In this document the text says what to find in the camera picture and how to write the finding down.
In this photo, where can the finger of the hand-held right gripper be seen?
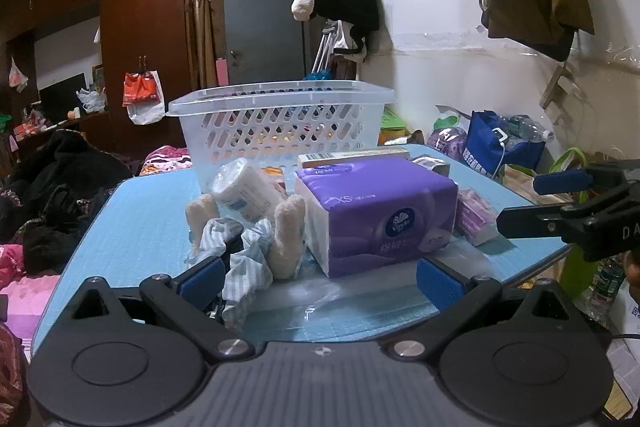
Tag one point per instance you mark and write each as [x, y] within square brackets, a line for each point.
[530, 223]
[560, 183]

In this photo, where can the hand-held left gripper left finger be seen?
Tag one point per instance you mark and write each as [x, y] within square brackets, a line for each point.
[202, 279]

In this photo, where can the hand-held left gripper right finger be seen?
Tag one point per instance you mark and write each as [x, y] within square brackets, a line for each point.
[440, 284]

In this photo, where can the blue striped cloth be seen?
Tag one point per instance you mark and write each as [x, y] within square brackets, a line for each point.
[247, 272]

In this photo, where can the small purple tissue packet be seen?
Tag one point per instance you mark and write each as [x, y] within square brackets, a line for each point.
[475, 217]

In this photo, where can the cream fuzzy sock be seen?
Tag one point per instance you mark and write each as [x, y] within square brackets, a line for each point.
[289, 242]
[202, 222]

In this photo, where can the purple tissue pack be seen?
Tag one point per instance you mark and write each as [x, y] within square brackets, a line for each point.
[380, 217]

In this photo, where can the white plastic roll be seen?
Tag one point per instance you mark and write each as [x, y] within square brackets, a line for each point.
[245, 189]

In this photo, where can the orange packet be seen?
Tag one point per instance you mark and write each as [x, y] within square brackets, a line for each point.
[272, 174]

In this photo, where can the yellow white medicine box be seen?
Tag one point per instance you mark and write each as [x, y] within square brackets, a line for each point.
[350, 157]

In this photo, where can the clear plastic basket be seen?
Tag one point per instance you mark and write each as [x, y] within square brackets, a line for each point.
[280, 127]

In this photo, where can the brown paper bag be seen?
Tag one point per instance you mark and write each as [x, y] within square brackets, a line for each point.
[520, 184]

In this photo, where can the blue shopping bag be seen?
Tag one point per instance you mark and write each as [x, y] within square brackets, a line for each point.
[520, 154]

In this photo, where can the green bottle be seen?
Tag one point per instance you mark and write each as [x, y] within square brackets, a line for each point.
[607, 287]

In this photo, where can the green tote bag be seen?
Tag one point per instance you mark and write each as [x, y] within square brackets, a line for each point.
[575, 267]

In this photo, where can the clear water bottle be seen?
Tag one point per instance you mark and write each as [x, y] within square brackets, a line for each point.
[525, 129]

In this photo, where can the purple printed bag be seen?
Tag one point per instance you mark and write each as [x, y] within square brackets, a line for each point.
[447, 142]

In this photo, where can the pink floral blanket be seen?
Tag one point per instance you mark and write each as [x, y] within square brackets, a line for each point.
[167, 162]

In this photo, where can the black clothes pile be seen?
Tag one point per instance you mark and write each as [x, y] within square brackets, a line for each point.
[65, 187]

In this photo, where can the green box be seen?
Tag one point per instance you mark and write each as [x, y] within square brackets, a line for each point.
[395, 124]

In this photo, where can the pink bedding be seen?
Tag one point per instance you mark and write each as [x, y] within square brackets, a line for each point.
[25, 297]

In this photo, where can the orange white plastic bag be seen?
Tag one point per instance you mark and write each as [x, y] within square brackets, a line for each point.
[142, 94]

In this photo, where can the pink paper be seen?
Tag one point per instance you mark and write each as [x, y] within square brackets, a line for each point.
[222, 72]

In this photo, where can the black television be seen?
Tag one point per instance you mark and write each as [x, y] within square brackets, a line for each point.
[62, 97]

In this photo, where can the blue plastic bag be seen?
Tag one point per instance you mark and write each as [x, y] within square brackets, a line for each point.
[317, 75]

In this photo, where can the wooden sticks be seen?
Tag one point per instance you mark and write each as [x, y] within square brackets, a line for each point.
[202, 27]

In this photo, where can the grey door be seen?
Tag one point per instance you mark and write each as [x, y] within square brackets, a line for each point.
[260, 32]

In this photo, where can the folded metal stand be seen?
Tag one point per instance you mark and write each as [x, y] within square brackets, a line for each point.
[327, 52]

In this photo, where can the red white hanging bag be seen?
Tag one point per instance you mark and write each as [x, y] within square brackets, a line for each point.
[18, 77]

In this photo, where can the black garment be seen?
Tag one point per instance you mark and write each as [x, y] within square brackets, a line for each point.
[350, 2]

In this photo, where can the brown wooden wardrobe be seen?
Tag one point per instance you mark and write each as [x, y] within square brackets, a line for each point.
[145, 7]

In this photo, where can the wooden wall bracket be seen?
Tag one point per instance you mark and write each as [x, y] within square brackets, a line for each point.
[562, 87]

